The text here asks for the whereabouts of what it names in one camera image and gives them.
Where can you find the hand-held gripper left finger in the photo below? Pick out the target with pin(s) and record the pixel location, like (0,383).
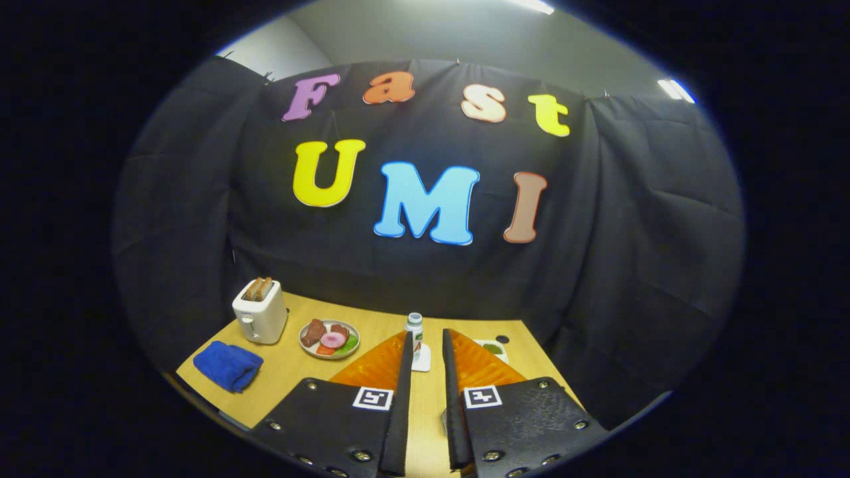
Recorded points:
(400,418)

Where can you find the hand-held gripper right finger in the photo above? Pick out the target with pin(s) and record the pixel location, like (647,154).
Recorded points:
(453,418)

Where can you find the white square coaster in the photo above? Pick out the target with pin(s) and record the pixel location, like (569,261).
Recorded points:
(422,364)

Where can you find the white divided bean dish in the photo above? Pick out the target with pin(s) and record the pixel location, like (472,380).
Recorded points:
(491,348)

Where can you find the green lettuce leaf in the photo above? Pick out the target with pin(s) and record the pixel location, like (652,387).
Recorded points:
(350,344)

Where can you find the white drink bottle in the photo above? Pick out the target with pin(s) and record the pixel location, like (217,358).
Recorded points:
(415,325)

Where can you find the red tomato slice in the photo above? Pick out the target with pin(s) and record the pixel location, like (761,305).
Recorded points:
(325,350)

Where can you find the pink ham slice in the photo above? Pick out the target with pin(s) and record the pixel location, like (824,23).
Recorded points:
(333,340)

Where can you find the white oval food plate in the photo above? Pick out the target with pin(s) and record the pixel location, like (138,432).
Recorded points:
(307,348)

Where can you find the large brown meat slice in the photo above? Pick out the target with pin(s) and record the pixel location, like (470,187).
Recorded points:
(313,332)

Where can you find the white toaster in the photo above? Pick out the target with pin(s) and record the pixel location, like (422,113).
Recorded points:
(262,322)

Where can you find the blue folded towel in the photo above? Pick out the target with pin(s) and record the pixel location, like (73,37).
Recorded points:
(226,365)

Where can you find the brown toast slice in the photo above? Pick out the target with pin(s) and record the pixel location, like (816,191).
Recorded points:
(252,289)
(265,288)

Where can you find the ceiling light panel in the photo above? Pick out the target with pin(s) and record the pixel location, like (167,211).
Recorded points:
(676,90)
(534,6)

